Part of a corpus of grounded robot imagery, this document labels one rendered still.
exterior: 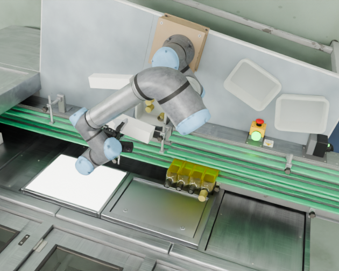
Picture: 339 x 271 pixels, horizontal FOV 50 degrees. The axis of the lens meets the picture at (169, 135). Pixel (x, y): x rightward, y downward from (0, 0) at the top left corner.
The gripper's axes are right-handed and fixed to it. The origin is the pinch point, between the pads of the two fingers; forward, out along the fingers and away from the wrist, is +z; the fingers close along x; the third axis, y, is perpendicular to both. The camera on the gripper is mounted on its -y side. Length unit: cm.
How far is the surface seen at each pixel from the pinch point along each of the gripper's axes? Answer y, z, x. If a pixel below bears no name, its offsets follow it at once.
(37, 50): 91, 61, 15
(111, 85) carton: 22.0, 28.2, -0.5
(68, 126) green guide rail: 37.5, 14.2, 25.0
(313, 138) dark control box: -81, 27, -13
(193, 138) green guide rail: -29.1, 18.3, 5.0
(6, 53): 104, 48, 17
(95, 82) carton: 31.3, 28.2, 1.2
